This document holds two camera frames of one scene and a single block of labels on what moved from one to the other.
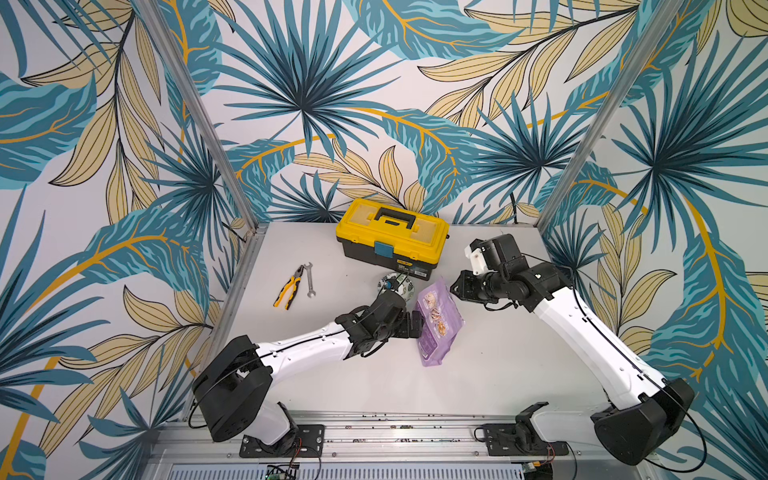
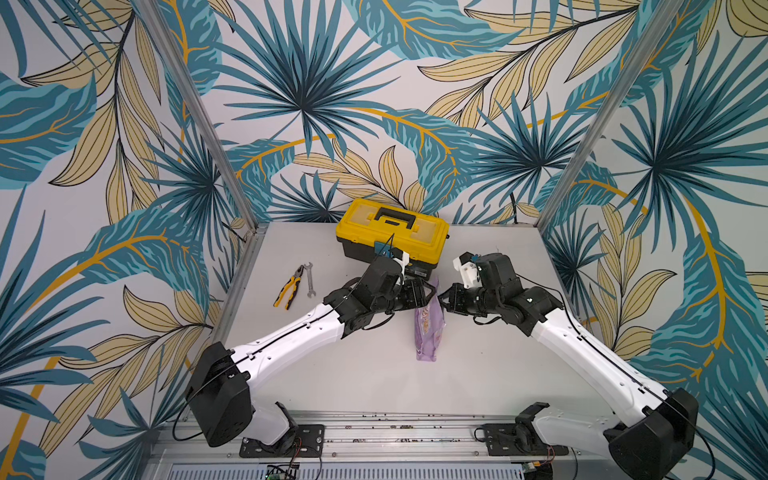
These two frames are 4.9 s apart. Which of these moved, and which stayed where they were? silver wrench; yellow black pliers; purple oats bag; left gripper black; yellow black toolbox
Moved: left gripper black; purple oats bag
Stayed: silver wrench; yellow black pliers; yellow black toolbox
